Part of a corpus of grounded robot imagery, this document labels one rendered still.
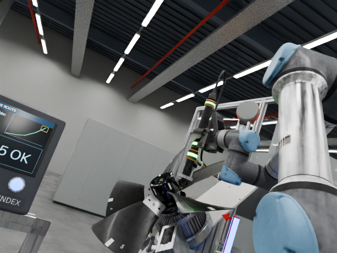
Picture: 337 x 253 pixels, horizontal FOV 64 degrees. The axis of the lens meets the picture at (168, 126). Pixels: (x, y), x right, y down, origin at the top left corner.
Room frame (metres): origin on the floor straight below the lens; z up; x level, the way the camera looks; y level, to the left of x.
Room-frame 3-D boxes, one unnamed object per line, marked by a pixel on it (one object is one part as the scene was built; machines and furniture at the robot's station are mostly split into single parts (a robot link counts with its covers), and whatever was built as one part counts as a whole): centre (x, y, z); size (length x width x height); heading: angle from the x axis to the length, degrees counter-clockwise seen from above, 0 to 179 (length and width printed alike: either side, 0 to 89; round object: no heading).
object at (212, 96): (1.15, -0.14, 1.46); 0.04 x 0.04 x 0.46
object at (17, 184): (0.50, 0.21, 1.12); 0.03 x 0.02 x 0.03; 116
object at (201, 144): (1.06, -0.19, 1.44); 0.12 x 0.08 x 0.09; 26
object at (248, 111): (1.79, -0.49, 1.88); 0.17 x 0.15 x 0.16; 26
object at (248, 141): (0.91, -0.26, 1.44); 0.11 x 0.08 x 0.09; 26
